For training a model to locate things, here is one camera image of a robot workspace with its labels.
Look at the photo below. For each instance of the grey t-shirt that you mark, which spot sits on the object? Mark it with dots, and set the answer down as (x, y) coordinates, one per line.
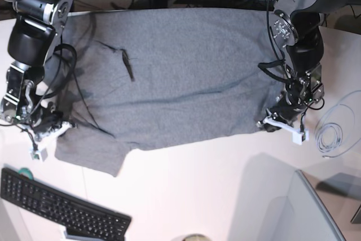
(150, 79)

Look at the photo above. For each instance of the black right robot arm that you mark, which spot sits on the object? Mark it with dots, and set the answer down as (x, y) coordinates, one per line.
(34, 38)

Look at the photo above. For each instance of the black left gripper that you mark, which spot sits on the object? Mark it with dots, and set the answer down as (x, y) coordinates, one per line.
(284, 111)

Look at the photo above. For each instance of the black computer keyboard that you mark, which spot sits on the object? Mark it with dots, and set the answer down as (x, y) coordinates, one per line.
(73, 213)

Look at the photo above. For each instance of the round metallic can top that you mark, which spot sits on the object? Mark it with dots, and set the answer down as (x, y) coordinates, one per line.
(195, 237)

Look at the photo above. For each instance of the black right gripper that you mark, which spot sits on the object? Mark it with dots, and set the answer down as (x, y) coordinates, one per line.
(46, 121)

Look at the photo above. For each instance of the green tape roll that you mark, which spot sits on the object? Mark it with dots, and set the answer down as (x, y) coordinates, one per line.
(26, 173)

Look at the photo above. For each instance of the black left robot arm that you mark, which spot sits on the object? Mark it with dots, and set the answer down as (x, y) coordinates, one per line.
(295, 38)

